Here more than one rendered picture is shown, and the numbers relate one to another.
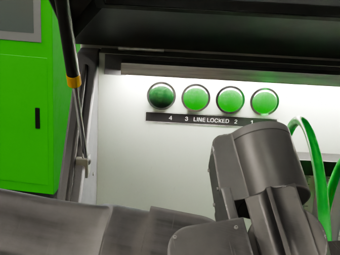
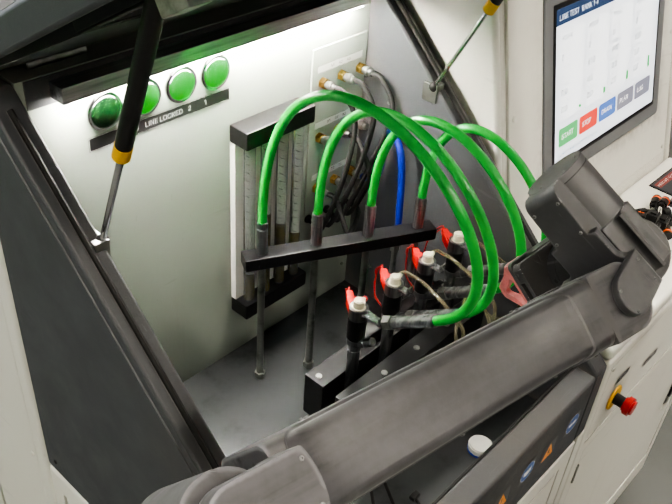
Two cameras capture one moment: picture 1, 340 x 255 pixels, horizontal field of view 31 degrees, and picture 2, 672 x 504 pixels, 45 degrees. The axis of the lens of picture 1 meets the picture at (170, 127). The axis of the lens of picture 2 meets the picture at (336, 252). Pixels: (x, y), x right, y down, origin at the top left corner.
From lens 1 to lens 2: 0.59 m
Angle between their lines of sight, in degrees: 47
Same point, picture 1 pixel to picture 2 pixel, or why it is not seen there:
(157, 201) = (120, 242)
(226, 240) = (640, 273)
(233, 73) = (192, 53)
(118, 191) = not seen: hidden behind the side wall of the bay
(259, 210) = (617, 235)
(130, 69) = (75, 93)
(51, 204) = (527, 320)
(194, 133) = (147, 142)
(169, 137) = not seen: hidden behind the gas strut
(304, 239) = (655, 241)
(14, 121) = not seen: outside the picture
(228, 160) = (573, 203)
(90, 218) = (560, 313)
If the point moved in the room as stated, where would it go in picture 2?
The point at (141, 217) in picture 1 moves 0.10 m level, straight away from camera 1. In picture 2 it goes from (587, 290) to (477, 235)
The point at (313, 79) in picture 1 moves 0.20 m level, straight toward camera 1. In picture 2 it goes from (268, 29) to (350, 87)
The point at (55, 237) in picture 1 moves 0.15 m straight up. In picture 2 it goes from (553, 345) to (607, 167)
